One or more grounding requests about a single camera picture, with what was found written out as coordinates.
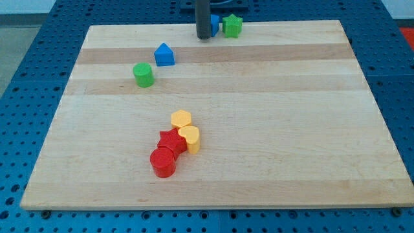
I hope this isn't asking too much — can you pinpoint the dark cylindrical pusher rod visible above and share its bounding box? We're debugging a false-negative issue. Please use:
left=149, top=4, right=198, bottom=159
left=195, top=0, right=211, bottom=40

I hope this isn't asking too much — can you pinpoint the blue cube block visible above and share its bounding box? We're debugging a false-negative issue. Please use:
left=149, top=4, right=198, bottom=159
left=210, top=14, right=220, bottom=37

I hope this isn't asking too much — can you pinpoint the green star block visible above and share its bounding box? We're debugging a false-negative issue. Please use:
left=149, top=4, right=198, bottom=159
left=223, top=14, right=243, bottom=38

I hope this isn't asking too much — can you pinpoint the blue pentagon block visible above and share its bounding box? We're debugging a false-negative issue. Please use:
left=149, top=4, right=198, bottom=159
left=154, top=43, right=175, bottom=67

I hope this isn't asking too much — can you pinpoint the wooden board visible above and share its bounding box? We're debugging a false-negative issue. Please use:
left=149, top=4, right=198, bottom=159
left=21, top=20, right=413, bottom=210

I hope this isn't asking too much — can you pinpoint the red star block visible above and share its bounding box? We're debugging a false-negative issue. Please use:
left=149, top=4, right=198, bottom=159
left=157, top=128, right=187, bottom=161

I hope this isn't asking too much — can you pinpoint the green cylinder block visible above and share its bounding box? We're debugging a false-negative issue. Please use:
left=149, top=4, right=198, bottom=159
left=133, top=63, right=155, bottom=88

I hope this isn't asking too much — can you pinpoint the yellow hexagon block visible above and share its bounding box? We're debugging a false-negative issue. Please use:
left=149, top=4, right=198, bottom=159
left=170, top=109, right=192, bottom=128

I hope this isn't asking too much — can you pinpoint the yellow heart block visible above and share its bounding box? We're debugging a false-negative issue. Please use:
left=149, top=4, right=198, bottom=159
left=178, top=126, right=201, bottom=154

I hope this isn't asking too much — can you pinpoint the red cylinder block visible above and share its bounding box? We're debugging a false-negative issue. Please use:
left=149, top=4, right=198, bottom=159
left=150, top=147, right=176, bottom=178

